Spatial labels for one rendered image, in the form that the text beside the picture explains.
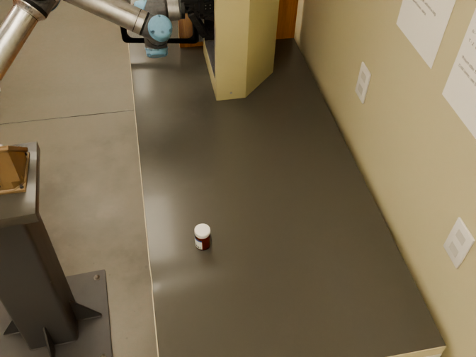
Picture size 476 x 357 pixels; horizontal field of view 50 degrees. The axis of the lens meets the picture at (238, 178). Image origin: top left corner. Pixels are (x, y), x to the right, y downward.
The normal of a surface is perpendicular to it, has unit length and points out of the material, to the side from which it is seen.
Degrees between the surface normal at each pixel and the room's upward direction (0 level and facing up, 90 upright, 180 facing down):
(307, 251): 0
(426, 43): 90
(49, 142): 0
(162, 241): 0
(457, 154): 90
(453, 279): 90
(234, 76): 90
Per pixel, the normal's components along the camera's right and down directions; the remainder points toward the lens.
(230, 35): 0.19, 0.72
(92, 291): 0.03, -0.68
